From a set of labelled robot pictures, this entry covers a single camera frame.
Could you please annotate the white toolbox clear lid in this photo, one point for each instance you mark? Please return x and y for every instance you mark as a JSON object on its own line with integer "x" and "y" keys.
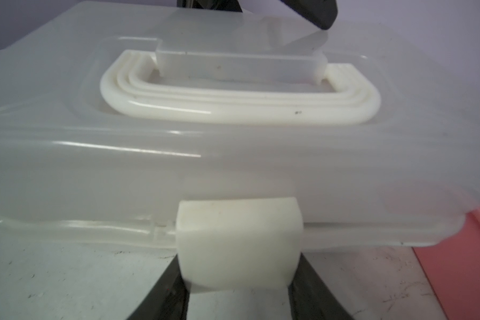
{"x": 240, "y": 139}

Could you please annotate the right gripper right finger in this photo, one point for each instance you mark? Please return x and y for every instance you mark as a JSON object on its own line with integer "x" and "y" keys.
{"x": 310, "y": 298}

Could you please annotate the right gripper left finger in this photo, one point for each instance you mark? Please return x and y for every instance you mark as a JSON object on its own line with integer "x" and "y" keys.
{"x": 168, "y": 299}

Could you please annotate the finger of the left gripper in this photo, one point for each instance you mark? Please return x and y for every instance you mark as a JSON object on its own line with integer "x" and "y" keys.
{"x": 321, "y": 13}

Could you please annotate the pink toolbox clear lid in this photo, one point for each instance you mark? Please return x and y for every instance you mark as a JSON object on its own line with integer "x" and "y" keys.
{"x": 452, "y": 268}

